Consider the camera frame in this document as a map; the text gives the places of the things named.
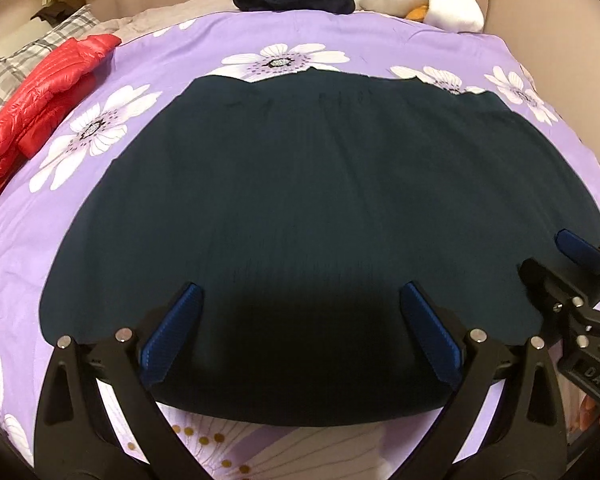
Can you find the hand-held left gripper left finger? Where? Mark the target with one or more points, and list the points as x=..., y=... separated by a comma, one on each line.
x=172, y=332

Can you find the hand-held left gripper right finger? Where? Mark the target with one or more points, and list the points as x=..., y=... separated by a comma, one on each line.
x=432, y=332

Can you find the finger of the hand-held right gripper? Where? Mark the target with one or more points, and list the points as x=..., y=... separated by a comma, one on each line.
x=575, y=245
x=542, y=277

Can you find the dark teal zip jacket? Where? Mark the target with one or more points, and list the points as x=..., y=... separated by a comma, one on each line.
x=300, y=195

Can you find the person's right hand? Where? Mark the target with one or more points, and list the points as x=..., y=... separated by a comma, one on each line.
x=591, y=412

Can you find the red puffer jacket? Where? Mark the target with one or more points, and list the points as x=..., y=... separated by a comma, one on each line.
x=40, y=100

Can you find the purple floral bedsheet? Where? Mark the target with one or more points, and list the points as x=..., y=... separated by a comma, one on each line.
x=145, y=60

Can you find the grey plaid pillow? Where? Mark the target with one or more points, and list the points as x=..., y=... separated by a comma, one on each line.
x=35, y=55

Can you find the beige blanket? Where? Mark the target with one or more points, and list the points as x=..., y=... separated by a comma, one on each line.
x=160, y=15

